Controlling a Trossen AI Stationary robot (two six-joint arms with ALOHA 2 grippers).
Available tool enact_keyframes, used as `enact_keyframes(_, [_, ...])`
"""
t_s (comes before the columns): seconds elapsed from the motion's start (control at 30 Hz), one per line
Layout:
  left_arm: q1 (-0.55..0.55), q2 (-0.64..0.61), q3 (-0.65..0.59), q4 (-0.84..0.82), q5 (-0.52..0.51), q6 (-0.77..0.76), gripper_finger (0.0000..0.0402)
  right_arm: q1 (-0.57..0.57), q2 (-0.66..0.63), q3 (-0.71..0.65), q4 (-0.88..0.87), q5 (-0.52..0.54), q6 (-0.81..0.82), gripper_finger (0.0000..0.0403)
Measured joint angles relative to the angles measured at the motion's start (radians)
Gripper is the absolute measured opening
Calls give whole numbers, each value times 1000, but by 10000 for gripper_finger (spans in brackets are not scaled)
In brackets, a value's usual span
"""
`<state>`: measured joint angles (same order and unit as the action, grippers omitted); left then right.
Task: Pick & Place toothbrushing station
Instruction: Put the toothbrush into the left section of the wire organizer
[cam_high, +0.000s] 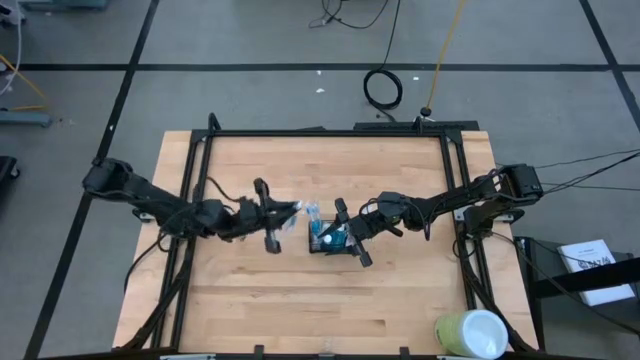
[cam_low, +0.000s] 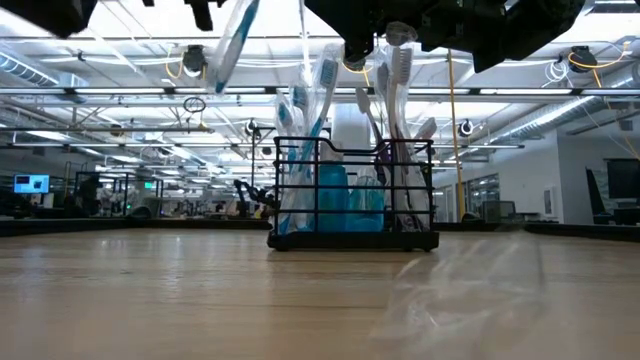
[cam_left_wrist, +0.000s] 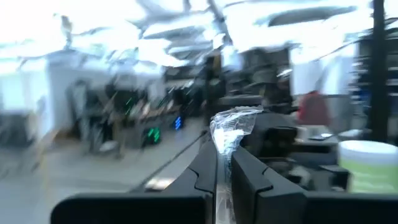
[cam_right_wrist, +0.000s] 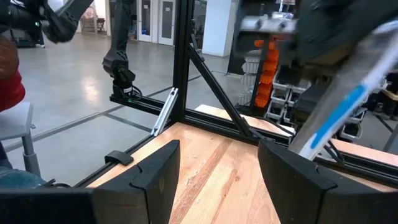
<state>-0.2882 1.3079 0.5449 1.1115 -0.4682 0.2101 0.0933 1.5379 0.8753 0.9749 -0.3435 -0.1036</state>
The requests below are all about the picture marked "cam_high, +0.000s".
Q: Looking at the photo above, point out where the green disinfecting wipes canister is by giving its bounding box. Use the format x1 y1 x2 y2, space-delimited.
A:
433 308 510 360

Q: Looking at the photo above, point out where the black chair base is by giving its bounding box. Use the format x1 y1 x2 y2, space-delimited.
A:
0 155 21 182

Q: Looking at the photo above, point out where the yellow floor cable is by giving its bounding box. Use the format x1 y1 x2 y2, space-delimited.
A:
0 52 49 112

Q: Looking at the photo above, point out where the white booklet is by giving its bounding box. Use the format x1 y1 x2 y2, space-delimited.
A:
556 238 637 307

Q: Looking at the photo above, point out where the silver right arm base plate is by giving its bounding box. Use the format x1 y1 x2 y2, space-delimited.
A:
452 207 526 225

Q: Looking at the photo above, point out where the yellow hanging cable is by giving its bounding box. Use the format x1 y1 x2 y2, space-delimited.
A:
423 0 469 119

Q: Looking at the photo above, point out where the grey-blue stand base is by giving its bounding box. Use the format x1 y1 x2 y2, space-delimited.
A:
0 110 53 129

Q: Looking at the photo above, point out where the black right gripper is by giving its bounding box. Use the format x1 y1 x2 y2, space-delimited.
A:
319 198 405 269

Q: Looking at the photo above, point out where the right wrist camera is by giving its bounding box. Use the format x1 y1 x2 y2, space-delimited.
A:
374 192 407 215

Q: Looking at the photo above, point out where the black aluminium table frame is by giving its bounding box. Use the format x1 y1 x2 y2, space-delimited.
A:
114 112 541 360

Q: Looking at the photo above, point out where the white floor cable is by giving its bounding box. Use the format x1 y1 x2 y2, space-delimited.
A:
0 0 25 96

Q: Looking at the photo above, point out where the loose black floor cable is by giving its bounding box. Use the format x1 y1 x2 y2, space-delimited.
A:
308 0 392 30

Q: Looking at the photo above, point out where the black power cable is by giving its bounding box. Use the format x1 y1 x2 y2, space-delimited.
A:
529 148 640 171

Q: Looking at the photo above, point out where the black wire caddy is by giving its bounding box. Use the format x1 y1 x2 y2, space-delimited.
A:
305 217 352 255

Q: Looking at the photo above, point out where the black side table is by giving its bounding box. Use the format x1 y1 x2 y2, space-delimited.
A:
513 234 640 360

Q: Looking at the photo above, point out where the coiled black floor cable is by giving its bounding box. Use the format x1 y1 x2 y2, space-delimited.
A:
362 0 404 111

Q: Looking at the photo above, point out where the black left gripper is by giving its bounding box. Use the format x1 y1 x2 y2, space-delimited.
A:
214 177 302 255

